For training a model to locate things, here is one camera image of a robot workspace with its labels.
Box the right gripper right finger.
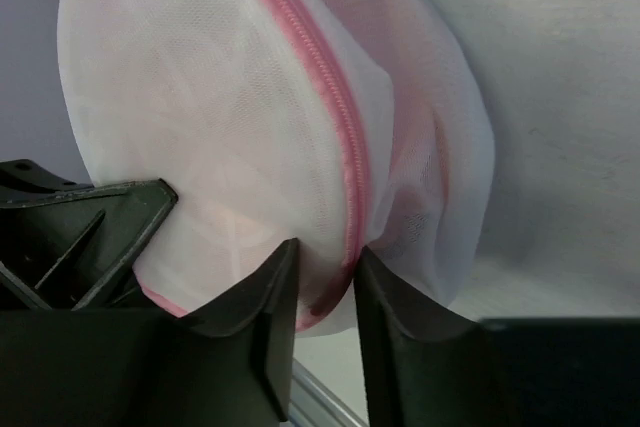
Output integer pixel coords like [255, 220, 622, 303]
[354, 250, 639, 426]

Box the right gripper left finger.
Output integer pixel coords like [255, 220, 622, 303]
[1, 239, 299, 426]

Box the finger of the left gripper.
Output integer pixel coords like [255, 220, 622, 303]
[1, 159, 178, 310]

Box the white mesh laundry bag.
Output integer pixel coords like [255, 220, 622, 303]
[57, 0, 495, 335]

